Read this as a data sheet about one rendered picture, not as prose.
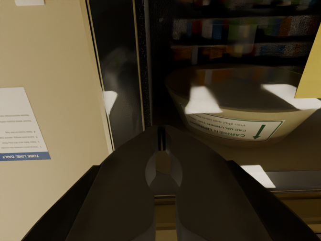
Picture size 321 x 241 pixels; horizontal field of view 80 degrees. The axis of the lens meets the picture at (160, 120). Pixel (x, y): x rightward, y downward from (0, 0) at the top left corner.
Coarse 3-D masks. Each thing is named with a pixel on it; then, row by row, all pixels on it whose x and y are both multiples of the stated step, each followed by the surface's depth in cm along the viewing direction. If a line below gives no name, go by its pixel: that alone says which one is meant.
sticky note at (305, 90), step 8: (320, 24) 11; (320, 32) 11; (320, 40) 11; (312, 48) 11; (320, 48) 11; (312, 56) 12; (320, 56) 12; (312, 64) 12; (320, 64) 12; (304, 72) 12; (312, 72) 12; (320, 72) 12; (304, 80) 12; (312, 80) 12; (320, 80) 12; (304, 88) 13; (312, 88) 13; (320, 88) 13; (296, 96) 13; (304, 96) 13; (312, 96) 13; (320, 96) 13
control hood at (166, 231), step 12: (168, 204) 19; (288, 204) 19; (300, 204) 19; (312, 204) 19; (156, 216) 18; (168, 216) 18; (300, 216) 18; (312, 216) 18; (156, 228) 17; (168, 228) 17; (312, 228) 17; (156, 240) 17; (168, 240) 17
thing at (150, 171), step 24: (144, 144) 10; (120, 168) 8; (144, 168) 8; (96, 192) 7; (120, 192) 7; (144, 192) 7; (96, 216) 6; (120, 216) 6; (144, 216) 6; (72, 240) 6; (96, 240) 6; (120, 240) 6; (144, 240) 6
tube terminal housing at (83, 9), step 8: (80, 0) 11; (88, 24) 12; (88, 32) 12; (88, 40) 12; (88, 48) 12; (96, 72) 13; (96, 80) 13; (96, 88) 14; (104, 112) 14; (104, 120) 15; (104, 128) 15; (312, 192) 19; (320, 192) 19; (160, 200) 19; (168, 200) 19
